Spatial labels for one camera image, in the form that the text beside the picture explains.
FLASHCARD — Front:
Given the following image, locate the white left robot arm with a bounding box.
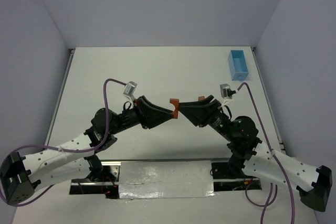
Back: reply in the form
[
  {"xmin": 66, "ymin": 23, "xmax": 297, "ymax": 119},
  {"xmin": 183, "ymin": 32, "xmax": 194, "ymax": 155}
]
[{"xmin": 1, "ymin": 96, "xmax": 178, "ymax": 207}]

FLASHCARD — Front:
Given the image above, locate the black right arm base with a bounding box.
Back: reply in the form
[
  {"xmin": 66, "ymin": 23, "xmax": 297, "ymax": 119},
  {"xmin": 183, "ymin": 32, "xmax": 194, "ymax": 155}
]
[{"xmin": 209, "ymin": 161, "xmax": 261, "ymax": 193}]

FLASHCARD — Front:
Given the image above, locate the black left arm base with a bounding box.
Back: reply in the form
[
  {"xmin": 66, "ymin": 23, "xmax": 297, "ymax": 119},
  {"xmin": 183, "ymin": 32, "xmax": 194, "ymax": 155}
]
[{"xmin": 69, "ymin": 161, "xmax": 121, "ymax": 199}]

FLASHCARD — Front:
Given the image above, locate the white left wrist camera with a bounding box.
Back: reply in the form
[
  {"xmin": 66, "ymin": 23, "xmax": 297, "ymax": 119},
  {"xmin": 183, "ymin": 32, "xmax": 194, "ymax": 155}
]
[{"xmin": 123, "ymin": 81, "xmax": 137, "ymax": 97}]

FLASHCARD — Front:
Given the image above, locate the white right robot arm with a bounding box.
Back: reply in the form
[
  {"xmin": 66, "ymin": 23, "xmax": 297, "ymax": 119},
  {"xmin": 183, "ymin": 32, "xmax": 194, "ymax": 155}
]
[{"xmin": 179, "ymin": 96, "xmax": 332, "ymax": 212}]

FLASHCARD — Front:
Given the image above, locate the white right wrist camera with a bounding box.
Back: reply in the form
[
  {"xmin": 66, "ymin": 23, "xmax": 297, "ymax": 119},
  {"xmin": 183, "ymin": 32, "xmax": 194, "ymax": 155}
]
[{"xmin": 220, "ymin": 83, "xmax": 237, "ymax": 106}]

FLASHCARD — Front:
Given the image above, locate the blue plastic box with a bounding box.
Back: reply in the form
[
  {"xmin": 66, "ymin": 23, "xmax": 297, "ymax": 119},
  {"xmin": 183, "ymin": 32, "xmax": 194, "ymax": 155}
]
[{"xmin": 228, "ymin": 50, "xmax": 249, "ymax": 82}]

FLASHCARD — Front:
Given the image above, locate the orange wood arch block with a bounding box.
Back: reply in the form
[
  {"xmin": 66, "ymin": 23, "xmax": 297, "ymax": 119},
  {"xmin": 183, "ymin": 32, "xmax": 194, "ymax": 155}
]
[{"xmin": 170, "ymin": 98, "xmax": 180, "ymax": 119}]

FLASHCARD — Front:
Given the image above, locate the silver reflective tape sheet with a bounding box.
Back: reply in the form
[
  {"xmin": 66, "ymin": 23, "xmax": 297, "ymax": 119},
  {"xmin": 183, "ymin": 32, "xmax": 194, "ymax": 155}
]
[{"xmin": 119, "ymin": 161, "xmax": 215, "ymax": 199}]

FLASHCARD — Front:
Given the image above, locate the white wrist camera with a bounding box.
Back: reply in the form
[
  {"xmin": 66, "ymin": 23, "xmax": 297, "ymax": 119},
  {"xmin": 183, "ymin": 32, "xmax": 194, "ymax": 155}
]
[
  {"xmin": 220, "ymin": 83, "xmax": 237, "ymax": 106},
  {"xmin": 123, "ymin": 81, "xmax": 137, "ymax": 97}
]

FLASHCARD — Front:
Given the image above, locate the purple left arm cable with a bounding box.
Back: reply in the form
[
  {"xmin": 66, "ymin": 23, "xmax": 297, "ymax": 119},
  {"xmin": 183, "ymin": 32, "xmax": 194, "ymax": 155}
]
[{"xmin": 0, "ymin": 78, "xmax": 127, "ymax": 206}]

